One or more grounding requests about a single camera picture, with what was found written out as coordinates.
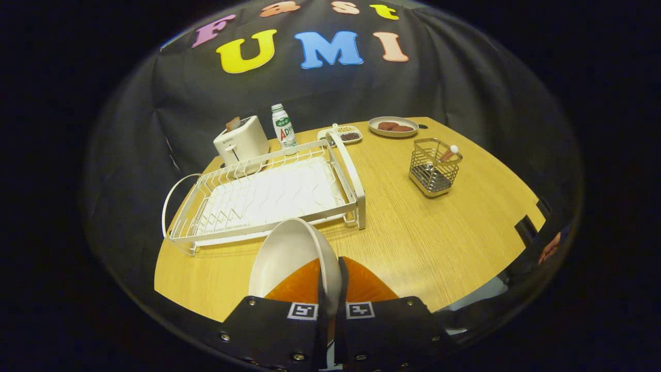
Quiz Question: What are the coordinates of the white wire dish rack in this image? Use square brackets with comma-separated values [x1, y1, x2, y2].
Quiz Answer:
[162, 132, 367, 256]

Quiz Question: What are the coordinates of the white drip tray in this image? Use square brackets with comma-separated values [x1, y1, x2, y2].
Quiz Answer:
[196, 157, 347, 246]

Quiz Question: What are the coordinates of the white compartment tray with beans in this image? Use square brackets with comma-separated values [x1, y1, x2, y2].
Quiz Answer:
[317, 123, 363, 145]

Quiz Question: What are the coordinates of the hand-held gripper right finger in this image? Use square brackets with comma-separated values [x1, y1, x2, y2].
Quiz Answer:
[335, 256, 460, 370]

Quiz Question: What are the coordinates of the spoon with red checkered handle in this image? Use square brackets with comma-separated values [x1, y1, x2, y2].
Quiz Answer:
[423, 145, 460, 174]

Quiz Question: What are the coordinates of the black backdrop cloth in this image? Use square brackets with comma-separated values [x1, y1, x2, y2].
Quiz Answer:
[80, 0, 584, 311]

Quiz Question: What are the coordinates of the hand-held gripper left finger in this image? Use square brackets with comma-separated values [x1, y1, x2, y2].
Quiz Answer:
[204, 257, 328, 372]

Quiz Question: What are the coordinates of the white bottle with green label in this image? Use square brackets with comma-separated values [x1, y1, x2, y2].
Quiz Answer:
[271, 103, 297, 156]

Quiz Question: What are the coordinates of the beige round plate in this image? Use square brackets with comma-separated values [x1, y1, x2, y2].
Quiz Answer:
[248, 218, 342, 311]

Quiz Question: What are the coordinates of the white toaster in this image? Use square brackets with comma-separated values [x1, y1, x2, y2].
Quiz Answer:
[213, 115, 270, 168]

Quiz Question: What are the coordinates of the beige plate with meat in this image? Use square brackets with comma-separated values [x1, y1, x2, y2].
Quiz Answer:
[368, 116, 419, 138]

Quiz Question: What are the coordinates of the metal wire basket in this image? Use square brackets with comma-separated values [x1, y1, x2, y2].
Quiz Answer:
[409, 137, 463, 198]

